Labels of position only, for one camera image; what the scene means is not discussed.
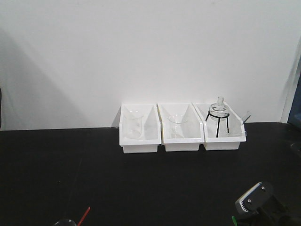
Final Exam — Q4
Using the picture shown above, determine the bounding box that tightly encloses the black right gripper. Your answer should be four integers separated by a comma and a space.
236, 195, 301, 226

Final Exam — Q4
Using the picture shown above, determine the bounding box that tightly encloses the green plastic spoon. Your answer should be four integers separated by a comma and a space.
231, 216, 238, 226

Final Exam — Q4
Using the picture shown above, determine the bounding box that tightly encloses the red plastic spoon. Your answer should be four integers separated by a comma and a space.
77, 207, 91, 226

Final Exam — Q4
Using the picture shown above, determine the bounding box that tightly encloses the right white storage bin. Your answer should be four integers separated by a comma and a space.
192, 103, 246, 151

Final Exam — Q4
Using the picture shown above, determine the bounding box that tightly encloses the white storage bin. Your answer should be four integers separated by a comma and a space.
192, 103, 246, 151
158, 103, 205, 152
119, 104, 162, 153

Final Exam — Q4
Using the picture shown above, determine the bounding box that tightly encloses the round glass flask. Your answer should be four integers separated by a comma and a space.
209, 97, 230, 121

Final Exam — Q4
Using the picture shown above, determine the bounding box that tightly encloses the middle white storage bin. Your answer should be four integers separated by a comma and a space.
158, 103, 205, 152

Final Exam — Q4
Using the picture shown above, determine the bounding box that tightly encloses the clear glass conical flask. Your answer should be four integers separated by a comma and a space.
168, 114, 188, 139

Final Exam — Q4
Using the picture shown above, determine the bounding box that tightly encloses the left white storage bin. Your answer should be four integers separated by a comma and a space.
119, 104, 162, 153

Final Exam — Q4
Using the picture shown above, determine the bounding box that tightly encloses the clear glass beaker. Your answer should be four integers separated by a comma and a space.
124, 110, 143, 139

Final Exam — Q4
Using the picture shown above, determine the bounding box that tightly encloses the clear glass dish rim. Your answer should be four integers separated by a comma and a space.
53, 219, 77, 226

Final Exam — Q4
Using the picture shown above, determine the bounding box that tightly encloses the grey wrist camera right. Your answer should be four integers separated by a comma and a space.
235, 182, 274, 215

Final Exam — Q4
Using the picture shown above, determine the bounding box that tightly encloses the black wire tripod stand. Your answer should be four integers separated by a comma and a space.
205, 111, 230, 138

